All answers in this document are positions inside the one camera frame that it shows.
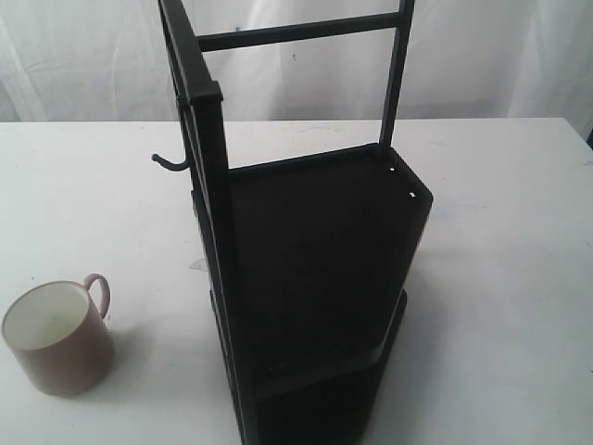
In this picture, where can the pink ceramic mug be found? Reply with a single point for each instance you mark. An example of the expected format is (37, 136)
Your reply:
(57, 333)

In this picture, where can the black metal shelf rack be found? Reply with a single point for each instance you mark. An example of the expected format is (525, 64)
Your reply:
(307, 257)

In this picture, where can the black metal hook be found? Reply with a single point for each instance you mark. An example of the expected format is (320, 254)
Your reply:
(170, 166)

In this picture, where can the white backdrop curtain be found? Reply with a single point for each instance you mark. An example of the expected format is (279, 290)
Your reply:
(106, 61)

